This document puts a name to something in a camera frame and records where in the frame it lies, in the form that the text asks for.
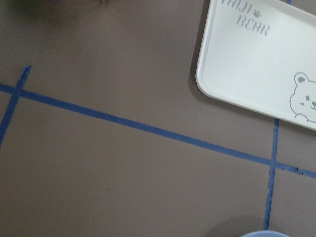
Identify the blue plate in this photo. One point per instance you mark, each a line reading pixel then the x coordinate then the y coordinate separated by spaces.
pixel 265 233

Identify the cream bear tray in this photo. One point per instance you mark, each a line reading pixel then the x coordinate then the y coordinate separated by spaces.
pixel 260 55

